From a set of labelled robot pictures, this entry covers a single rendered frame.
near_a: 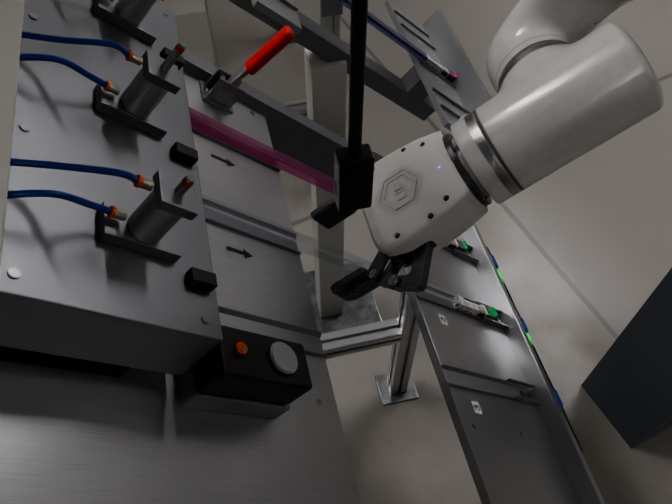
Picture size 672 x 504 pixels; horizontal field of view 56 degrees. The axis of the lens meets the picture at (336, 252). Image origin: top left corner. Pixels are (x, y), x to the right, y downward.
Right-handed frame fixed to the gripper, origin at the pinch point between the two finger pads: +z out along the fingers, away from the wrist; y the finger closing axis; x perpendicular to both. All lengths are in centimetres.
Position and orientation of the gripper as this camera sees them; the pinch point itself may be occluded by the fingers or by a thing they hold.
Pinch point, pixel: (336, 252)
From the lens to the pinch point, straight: 63.0
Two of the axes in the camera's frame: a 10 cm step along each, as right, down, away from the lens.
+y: 2.3, 7.9, -5.7
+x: 5.7, 3.6, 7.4
